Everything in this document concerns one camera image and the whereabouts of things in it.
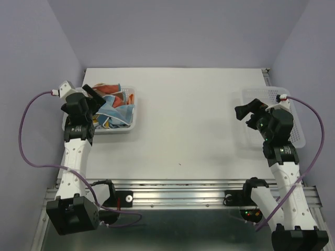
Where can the orange pastel patterned towel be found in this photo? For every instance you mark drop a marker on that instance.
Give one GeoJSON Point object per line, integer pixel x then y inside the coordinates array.
{"type": "Point", "coordinates": [122, 98]}

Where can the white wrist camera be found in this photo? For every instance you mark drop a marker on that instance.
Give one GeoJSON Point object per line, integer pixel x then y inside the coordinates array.
{"type": "Point", "coordinates": [282, 103]}
{"type": "Point", "coordinates": [64, 90]}

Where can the blue polka dot towel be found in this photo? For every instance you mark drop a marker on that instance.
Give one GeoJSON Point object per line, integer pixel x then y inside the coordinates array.
{"type": "Point", "coordinates": [123, 113]}

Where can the right white plastic basket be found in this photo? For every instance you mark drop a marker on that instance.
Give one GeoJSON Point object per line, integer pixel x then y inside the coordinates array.
{"type": "Point", "coordinates": [268, 95]}

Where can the white plastic basket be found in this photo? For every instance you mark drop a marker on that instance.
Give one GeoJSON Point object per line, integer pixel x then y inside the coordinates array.
{"type": "Point", "coordinates": [129, 90]}
{"type": "Point", "coordinates": [268, 95]}

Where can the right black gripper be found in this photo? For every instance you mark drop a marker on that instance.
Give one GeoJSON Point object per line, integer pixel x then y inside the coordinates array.
{"type": "Point", "coordinates": [255, 106]}

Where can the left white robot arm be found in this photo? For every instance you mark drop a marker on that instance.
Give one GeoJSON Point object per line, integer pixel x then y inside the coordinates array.
{"type": "Point", "coordinates": [71, 211]}

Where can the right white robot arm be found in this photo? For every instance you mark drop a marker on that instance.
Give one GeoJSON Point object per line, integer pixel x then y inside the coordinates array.
{"type": "Point", "coordinates": [292, 225]}

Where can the orange brown bear towel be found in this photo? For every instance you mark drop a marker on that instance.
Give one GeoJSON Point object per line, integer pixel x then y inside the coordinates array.
{"type": "Point", "coordinates": [108, 89]}

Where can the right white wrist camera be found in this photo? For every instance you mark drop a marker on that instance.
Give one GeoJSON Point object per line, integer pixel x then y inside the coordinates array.
{"type": "Point", "coordinates": [282, 103]}

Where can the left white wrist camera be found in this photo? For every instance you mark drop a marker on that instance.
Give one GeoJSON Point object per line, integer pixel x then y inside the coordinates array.
{"type": "Point", "coordinates": [64, 90]}

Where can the white blue print towel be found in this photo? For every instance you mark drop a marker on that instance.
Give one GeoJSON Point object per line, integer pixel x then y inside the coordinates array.
{"type": "Point", "coordinates": [108, 123]}

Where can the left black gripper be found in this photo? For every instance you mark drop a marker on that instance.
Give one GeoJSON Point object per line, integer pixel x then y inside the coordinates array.
{"type": "Point", "coordinates": [96, 95]}

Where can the left white plastic basket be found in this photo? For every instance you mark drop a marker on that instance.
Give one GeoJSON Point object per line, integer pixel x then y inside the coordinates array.
{"type": "Point", "coordinates": [129, 90]}

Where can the aluminium mounting rail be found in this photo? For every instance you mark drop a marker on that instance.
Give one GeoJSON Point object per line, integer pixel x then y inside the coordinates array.
{"type": "Point", "coordinates": [177, 194]}

